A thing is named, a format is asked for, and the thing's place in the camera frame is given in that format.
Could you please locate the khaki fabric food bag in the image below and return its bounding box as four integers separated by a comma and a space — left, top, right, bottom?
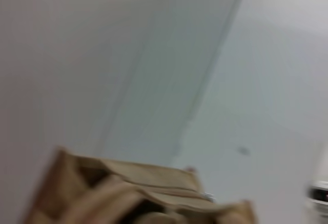
22, 146, 258, 224

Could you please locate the white device with black band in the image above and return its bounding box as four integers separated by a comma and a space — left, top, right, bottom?
307, 179, 328, 207

